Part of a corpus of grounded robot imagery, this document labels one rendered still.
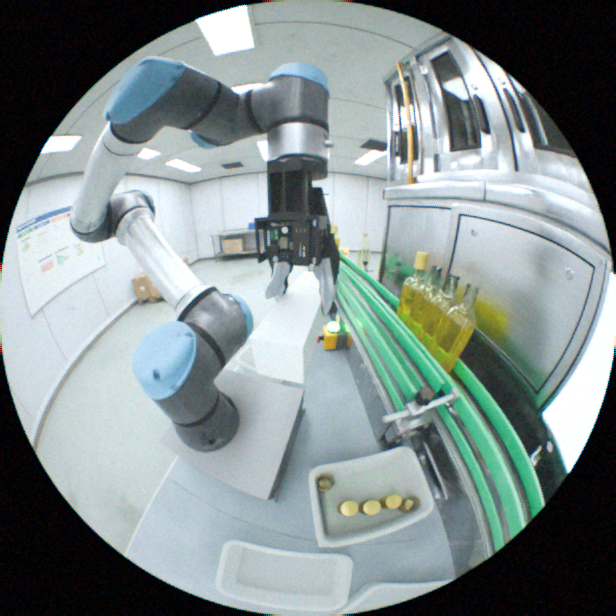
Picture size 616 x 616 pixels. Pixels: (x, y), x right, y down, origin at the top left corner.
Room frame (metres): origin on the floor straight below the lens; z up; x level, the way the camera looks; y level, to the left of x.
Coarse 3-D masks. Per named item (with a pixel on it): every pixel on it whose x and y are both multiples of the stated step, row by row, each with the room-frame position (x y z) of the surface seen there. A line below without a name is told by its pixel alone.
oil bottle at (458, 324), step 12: (456, 312) 0.24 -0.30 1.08; (468, 312) 0.23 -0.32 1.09; (444, 324) 0.26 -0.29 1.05; (456, 324) 0.23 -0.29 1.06; (468, 324) 0.22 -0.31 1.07; (444, 336) 0.24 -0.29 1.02; (456, 336) 0.22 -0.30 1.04; (468, 336) 0.22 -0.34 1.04; (432, 348) 0.26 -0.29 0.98; (444, 348) 0.23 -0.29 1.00; (456, 348) 0.22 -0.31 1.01; (444, 360) 0.22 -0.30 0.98; (456, 360) 0.22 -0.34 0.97
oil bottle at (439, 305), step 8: (440, 296) 0.30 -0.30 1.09; (432, 304) 0.31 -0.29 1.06; (440, 304) 0.29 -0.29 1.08; (448, 304) 0.28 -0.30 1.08; (456, 304) 0.28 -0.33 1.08; (432, 312) 0.30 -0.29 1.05; (440, 312) 0.28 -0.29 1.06; (424, 320) 0.32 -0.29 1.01; (432, 320) 0.30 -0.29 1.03; (440, 320) 0.27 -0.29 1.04; (424, 328) 0.31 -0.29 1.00; (432, 328) 0.29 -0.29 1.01; (424, 336) 0.30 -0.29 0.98; (432, 336) 0.28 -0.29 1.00; (424, 344) 0.29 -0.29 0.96; (432, 344) 0.27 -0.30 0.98
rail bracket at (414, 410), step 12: (420, 396) 0.13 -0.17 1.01; (432, 396) 0.12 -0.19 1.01; (444, 396) 0.14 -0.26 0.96; (456, 396) 0.13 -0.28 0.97; (408, 408) 0.13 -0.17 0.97; (420, 408) 0.12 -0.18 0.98; (384, 420) 0.12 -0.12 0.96; (396, 420) 0.14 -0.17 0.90; (408, 420) 0.12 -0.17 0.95; (396, 432) 0.12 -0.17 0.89
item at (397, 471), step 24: (384, 456) 0.09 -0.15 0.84; (408, 456) 0.08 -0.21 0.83; (312, 480) 0.05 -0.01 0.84; (336, 480) 0.06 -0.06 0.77; (360, 480) 0.05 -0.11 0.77; (384, 480) 0.04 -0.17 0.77; (408, 480) 0.02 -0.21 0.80; (312, 504) 0.00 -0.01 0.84; (336, 504) 0.00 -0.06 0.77; (432, 504) -0.05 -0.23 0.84; (336, 528) -0.06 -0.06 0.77; (360, 528) -0.07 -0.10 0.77; (384, 528) -0.07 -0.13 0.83
